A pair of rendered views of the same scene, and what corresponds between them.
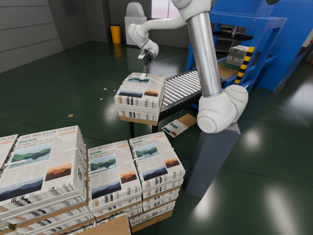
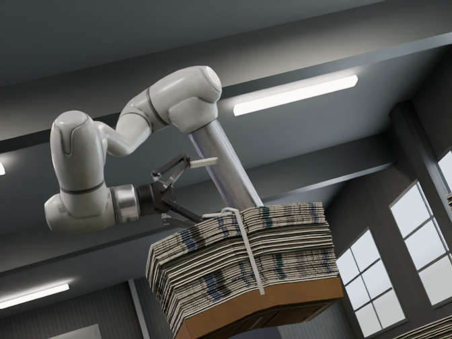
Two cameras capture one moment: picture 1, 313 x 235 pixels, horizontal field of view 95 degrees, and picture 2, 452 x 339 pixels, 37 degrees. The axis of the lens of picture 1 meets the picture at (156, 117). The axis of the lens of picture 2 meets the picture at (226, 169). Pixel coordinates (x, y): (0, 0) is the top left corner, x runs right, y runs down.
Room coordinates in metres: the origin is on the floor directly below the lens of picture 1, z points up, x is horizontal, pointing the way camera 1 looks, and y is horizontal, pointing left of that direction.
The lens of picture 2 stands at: (1.54, 1.57, 0.79)
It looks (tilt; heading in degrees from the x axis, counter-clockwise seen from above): 19 degrees up; 247
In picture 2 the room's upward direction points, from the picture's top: 19 degrees counter-clockwise
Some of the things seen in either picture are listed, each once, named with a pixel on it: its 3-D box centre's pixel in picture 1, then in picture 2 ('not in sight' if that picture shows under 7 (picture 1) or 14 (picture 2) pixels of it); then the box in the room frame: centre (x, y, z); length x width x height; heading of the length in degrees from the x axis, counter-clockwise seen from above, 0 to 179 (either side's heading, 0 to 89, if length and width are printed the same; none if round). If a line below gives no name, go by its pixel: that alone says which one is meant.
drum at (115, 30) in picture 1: (116, 33); not in sight; (7.45, 2.08, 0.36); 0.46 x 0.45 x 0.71; 169
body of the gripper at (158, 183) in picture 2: (146, 58); (155, 198); (1.10, 0.10, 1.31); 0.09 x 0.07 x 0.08; 171
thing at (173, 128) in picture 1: (174, 127); not in sight; (1.77, -0.32, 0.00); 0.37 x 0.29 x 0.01; 133
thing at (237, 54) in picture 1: (240, 55); not in sight; (2.81, -1.46, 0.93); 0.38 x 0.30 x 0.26; 133
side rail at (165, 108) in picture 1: (195, 97); not in sight; (1.55, -0.46, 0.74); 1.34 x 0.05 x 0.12; 133
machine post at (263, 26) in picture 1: (237, 85); not in sight; (1.90, -1.12, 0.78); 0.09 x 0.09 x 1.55; 43
